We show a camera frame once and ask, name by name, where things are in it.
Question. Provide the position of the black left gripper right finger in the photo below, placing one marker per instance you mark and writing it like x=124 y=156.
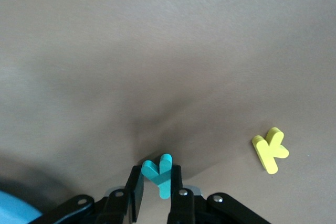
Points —
x=183 y=208

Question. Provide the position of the blue round plate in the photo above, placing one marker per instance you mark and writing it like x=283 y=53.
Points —
x=13 y=211

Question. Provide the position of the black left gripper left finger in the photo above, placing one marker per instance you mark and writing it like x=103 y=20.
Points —
x=115 y=211

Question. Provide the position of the teal letter y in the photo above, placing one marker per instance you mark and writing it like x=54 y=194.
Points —
x=164 y=182

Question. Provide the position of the yellow letter k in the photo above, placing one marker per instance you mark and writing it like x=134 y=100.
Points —
x=267 y=155

